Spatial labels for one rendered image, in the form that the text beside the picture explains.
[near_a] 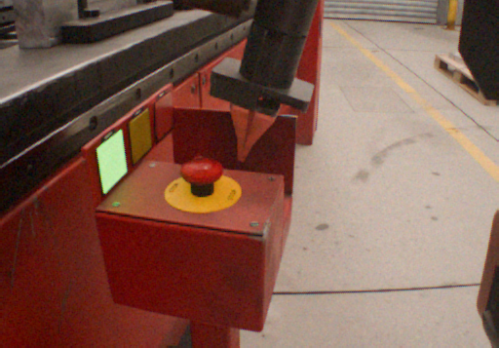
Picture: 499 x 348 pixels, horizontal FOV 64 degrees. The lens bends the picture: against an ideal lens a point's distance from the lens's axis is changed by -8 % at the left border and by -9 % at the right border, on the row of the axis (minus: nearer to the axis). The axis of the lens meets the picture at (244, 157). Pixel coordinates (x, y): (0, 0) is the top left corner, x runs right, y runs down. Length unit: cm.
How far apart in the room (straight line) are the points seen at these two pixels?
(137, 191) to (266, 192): 12
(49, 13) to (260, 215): 44
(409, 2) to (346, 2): 114
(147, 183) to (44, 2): 33
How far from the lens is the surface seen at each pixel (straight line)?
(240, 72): 45
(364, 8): 785
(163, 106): 51
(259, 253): 37
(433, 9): 825
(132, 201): 41
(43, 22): 66
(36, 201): 48
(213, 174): 39
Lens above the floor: 99
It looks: 26 degrees down
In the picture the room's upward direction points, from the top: straight up
